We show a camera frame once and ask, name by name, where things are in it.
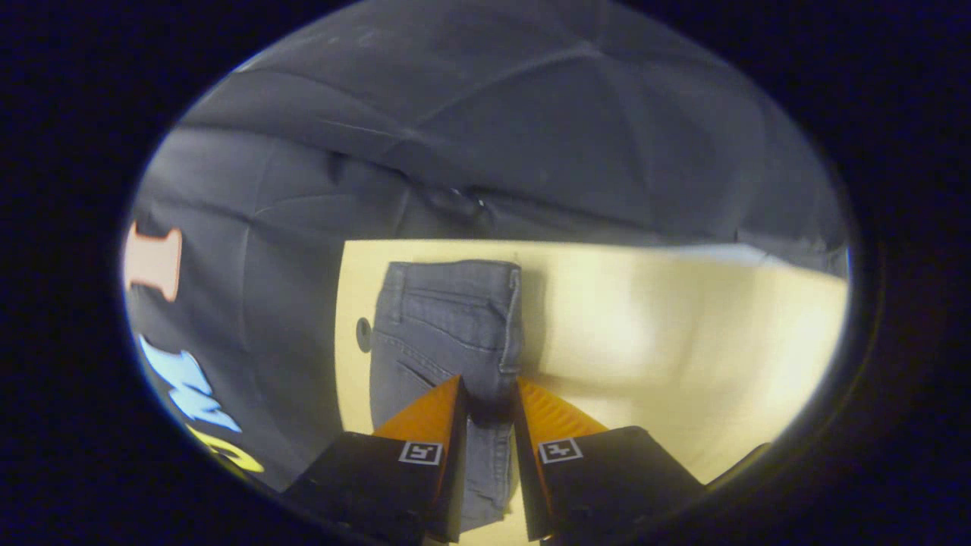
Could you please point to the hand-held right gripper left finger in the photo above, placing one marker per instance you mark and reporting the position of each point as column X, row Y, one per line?
column 454, row 485

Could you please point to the black backdrop cloth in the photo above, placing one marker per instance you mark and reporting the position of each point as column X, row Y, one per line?
column 493, row 114

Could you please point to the dark grey jeans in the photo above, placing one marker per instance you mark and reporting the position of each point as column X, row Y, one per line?
column 447, row 326

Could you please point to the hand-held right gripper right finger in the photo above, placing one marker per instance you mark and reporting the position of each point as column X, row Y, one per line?
column 529, row 493

